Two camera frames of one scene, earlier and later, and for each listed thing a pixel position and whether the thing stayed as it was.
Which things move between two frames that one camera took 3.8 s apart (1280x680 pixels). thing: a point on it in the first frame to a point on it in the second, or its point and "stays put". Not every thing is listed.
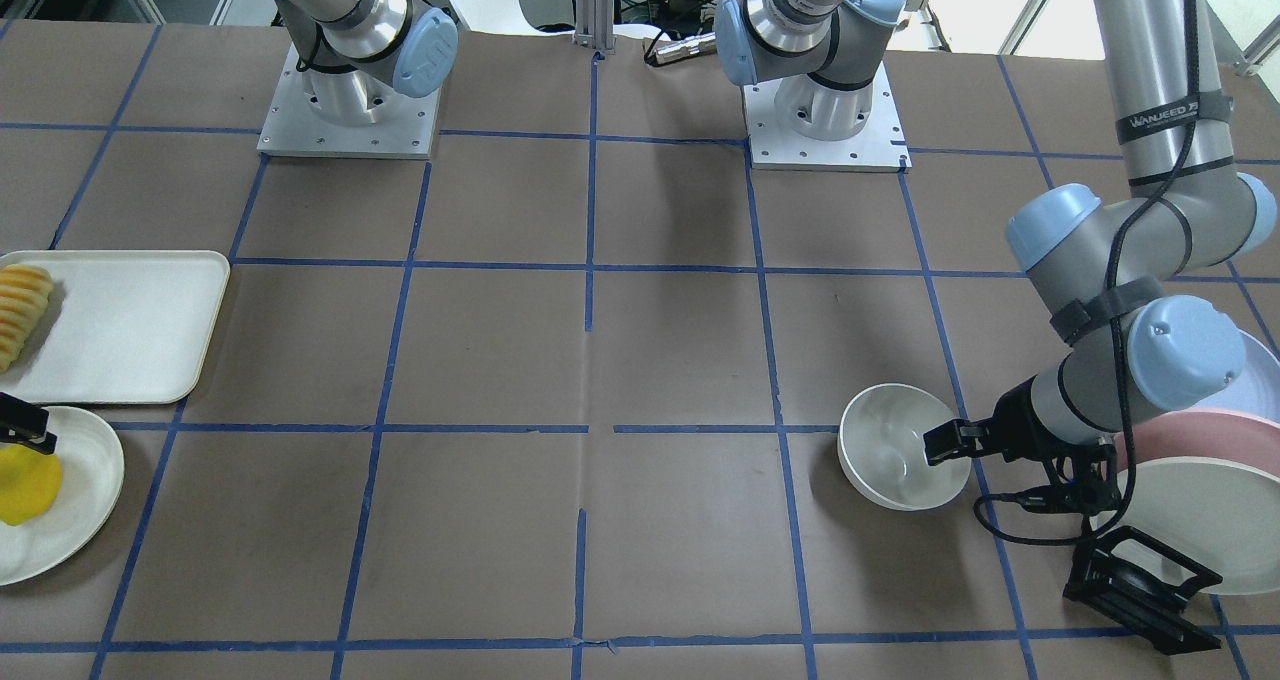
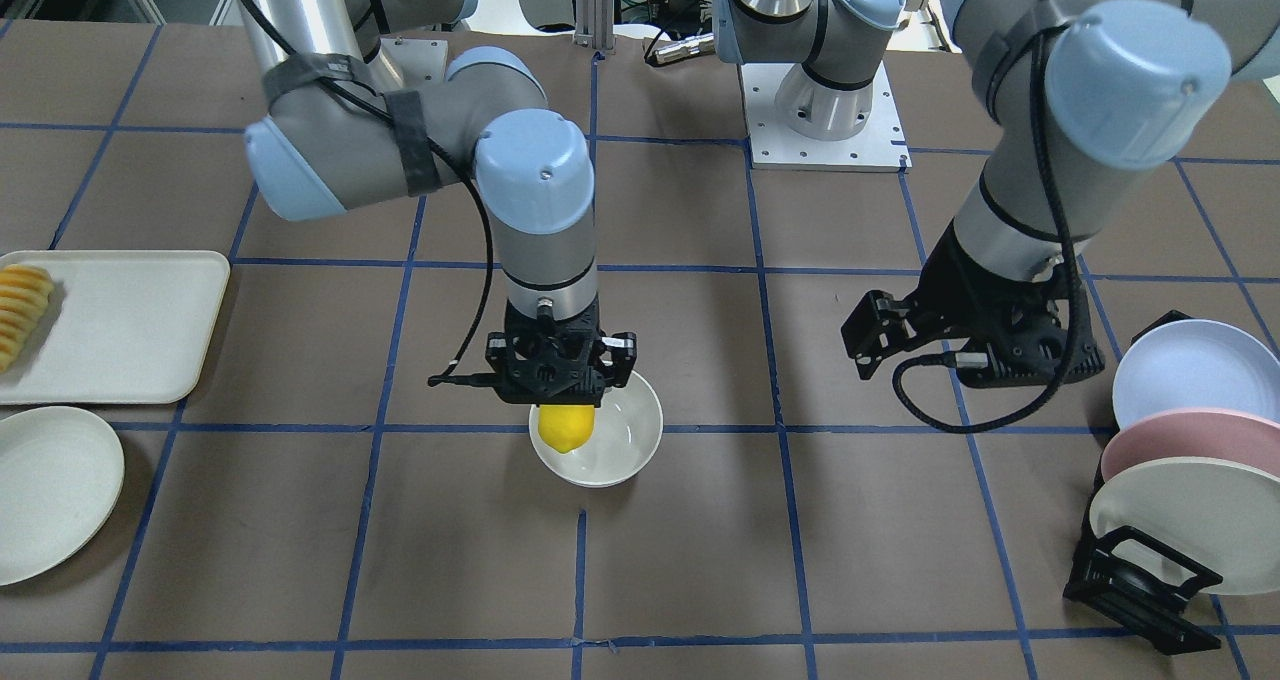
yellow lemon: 30,482 to 566,427
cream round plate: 91,487 stays put
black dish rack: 1144,601 stays put
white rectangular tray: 122,327 stays put
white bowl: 882,450 to 626,433
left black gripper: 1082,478 to 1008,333
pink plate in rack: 1203,433 stays put
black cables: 1133,205 to 917,422
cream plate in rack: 1222,514 stays put
